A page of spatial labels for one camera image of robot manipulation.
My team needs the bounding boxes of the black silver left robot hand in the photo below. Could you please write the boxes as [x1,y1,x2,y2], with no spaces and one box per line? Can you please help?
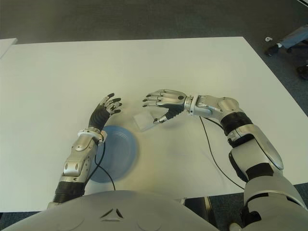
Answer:
[88,93,123,129]

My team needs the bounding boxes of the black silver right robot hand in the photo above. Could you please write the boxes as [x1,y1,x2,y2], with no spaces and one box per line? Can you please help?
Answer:
[141,88,187,124]

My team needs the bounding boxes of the white charger block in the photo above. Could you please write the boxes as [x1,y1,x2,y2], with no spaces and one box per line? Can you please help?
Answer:
[132,111,157,132]

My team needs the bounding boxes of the blue plastic plate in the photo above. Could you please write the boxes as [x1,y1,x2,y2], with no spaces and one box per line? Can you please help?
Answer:
[86,125,140,185]

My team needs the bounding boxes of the grey robot torso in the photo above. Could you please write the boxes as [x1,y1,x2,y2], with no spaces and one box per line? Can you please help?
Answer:
[0,190,217,231]

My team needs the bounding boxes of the white side table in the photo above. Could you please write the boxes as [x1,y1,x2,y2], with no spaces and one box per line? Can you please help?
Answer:
[0,37,19,60]

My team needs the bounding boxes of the person's blue jeans leg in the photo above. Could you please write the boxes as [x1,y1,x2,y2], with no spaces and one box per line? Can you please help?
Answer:
[276,25,308,51]

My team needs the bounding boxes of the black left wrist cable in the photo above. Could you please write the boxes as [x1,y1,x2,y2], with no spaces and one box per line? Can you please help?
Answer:
[85,141,116,191]

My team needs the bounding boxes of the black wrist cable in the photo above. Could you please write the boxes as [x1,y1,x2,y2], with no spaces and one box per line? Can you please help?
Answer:
[199,116,246,191]
[85,141,116,191]

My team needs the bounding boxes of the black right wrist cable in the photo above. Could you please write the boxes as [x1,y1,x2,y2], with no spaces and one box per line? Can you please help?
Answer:
[199,116,246,191]

